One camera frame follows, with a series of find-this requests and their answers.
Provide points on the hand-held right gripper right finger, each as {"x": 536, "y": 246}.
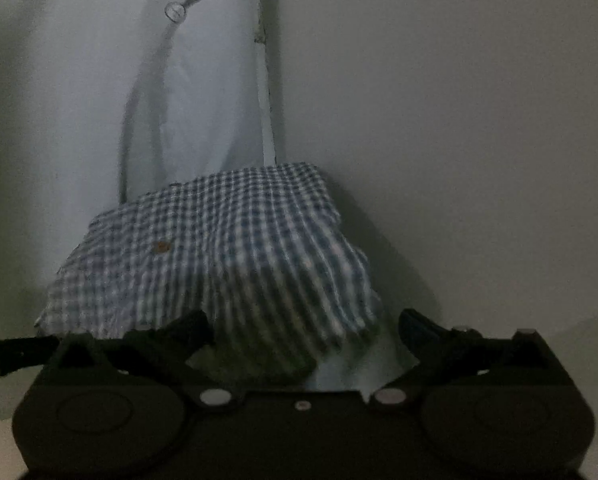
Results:
{"x": 419, "y": 332}

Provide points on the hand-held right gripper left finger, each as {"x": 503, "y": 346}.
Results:
{"x": 191, "y": 327}

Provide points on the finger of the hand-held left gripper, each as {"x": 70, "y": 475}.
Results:
{"x": 14, "y": 355}

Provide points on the blue plaid shirt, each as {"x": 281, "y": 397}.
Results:
{"x": 219, "y": 260}

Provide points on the white hanging curtain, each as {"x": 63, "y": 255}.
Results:
{"x": 144, "y": 85}

